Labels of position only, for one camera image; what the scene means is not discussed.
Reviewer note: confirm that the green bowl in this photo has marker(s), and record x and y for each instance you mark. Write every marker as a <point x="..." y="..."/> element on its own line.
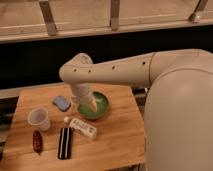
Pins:
<point x="102" y="107"/>

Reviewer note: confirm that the red brown snack bar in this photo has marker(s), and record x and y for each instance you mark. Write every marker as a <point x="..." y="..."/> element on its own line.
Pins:
<point x="37" y="142"/>

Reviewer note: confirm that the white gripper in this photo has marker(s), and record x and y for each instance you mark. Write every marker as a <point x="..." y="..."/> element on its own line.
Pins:
<point x="83" y="95"/>

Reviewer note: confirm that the clear plastic cup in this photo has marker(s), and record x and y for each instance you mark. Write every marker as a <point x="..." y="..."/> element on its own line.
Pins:
<point x="39" y="118"/>

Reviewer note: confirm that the blue sponge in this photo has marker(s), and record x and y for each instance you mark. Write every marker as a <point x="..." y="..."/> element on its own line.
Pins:
<point x="61" y="103"/>

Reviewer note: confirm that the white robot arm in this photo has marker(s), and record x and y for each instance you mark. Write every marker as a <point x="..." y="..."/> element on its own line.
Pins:
<point x="178" y="114"/>

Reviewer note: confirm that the small white ball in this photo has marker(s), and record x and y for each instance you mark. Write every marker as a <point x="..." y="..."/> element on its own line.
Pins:
<point x="66" y="119"/>

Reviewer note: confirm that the black white striped eraser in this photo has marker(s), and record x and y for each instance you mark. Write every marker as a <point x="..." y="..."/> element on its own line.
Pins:
<point x="64" y="148"/>

